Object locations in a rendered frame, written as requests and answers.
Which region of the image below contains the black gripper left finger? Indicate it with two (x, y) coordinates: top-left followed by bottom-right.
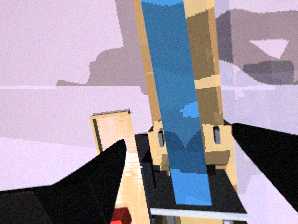
(0, 139), (127, 224)

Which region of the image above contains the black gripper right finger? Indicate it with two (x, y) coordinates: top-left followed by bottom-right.
(231, 123), (298, 213)

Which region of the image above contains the red block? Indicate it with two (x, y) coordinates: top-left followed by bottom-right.
(111, 207), (132, 224)

